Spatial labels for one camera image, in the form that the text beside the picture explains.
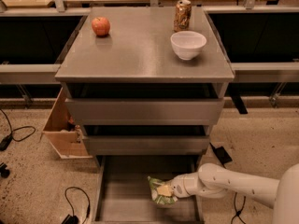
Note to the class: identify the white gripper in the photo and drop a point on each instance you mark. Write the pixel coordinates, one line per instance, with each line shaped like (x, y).
(179, 186)

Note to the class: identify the green jalapeno chip bag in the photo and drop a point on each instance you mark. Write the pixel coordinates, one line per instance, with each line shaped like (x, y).
(154, 183)

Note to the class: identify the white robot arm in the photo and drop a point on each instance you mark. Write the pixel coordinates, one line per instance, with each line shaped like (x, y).
(212, 181)

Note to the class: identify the open bottom grey drawer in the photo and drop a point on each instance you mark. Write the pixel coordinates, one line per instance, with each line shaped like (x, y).
(124, 196)

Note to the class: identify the middle grey drawer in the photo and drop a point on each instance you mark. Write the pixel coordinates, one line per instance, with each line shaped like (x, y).
(145, 145)

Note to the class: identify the grey metal drawer cabinet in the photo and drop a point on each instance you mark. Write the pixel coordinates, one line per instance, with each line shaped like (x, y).
(136, 61)

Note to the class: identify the top grey drawer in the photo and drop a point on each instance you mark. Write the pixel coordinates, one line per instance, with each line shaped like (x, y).
(145, 112)

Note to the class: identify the black power adapter right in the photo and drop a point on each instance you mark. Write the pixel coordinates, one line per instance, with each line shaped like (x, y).
(223, 157)

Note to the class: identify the cardboard box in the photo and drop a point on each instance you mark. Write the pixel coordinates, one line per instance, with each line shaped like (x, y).
(64, 136)

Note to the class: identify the white ceramic bowl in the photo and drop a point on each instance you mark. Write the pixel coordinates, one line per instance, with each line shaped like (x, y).
(187, 44)

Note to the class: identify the black caster object left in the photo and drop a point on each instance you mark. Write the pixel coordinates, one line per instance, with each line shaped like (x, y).
(4, 172)

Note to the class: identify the red apple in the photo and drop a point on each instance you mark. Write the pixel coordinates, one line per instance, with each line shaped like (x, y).
(101, 26)

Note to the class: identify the golden drink can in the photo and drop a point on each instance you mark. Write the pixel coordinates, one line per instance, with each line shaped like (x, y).
(182, 15)

